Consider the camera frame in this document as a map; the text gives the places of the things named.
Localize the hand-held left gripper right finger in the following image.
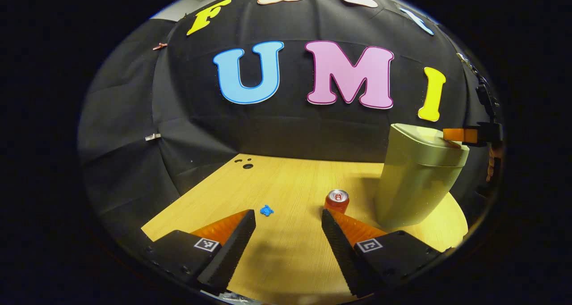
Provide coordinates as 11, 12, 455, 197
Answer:
321, 209, 447, 297

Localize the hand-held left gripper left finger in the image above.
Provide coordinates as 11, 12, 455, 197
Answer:
144, 209, 257, 295

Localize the black backdrop cloth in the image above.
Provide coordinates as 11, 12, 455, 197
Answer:
77, 0, 503, 238

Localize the green desktop garbage bin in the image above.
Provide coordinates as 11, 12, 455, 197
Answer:
374, 123, 471, 230

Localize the red pop can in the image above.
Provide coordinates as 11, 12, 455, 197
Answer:
324, 189, 350, 214

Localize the wooden desktop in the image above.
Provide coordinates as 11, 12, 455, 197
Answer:
141, 153, 469, 305

